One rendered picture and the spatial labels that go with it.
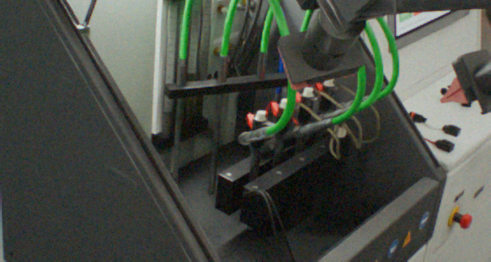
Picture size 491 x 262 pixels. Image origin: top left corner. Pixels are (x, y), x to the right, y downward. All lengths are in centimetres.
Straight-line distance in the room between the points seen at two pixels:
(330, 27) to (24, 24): 55
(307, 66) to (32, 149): 55
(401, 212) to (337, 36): 67
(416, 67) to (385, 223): 60
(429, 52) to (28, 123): 108
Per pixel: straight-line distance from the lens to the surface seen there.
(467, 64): 128
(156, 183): 114
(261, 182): 146
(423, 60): 198
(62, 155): 128
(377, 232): 143
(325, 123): 143
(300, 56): 99
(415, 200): 155
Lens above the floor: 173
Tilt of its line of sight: 27 degrees down
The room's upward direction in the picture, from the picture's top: 6 degrees clockwise
